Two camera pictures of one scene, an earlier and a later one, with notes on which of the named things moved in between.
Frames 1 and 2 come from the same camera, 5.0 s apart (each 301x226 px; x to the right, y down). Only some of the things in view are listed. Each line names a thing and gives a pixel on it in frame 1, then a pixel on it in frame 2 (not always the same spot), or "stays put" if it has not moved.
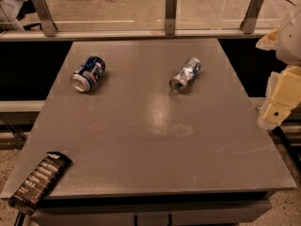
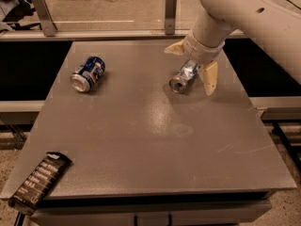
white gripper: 291,42 to 202,53
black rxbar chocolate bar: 30,195 stays put
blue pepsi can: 87,73 stays put
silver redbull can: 186,75 stays put
